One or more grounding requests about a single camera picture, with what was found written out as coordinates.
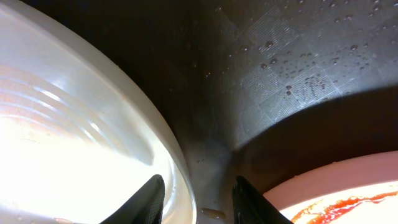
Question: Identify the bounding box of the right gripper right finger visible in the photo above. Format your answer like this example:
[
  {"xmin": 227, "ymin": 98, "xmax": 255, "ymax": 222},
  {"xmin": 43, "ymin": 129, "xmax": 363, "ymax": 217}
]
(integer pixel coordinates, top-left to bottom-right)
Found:
[{"xmin": 232, "ymin": 176, "xmax": 292, "ymax": 224}]

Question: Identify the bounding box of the white plate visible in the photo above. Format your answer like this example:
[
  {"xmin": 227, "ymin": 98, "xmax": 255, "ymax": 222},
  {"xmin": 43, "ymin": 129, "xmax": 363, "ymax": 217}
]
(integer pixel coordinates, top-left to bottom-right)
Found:
[
  {"xmin": 1, "ymin": 1, "xmax": 197, "ymax": 223},
  {"xmin": 264, "ymin": 151, "xmax": 397, "ymax": 224}
]

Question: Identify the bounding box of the white plate top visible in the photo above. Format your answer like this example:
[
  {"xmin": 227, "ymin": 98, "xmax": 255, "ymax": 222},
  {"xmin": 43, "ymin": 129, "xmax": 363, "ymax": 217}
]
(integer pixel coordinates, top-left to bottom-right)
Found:
[{"xmin": 1, "ymin": 1, "xmax": 197, "ymax": 223}]

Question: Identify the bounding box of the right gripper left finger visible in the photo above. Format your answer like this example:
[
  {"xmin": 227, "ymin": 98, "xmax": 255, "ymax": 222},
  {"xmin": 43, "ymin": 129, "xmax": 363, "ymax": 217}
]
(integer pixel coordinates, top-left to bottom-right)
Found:
[{"xmin": 101, "ymin": 174, "xmax": 165, "ymax": 224}]

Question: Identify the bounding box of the large brown tray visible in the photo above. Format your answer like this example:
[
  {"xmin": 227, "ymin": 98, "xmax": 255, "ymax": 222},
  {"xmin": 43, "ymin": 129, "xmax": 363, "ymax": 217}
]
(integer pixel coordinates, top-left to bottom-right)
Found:
[{"xmin": 28, "ymin": 0, "xmax": 397, "ymax": 223}]

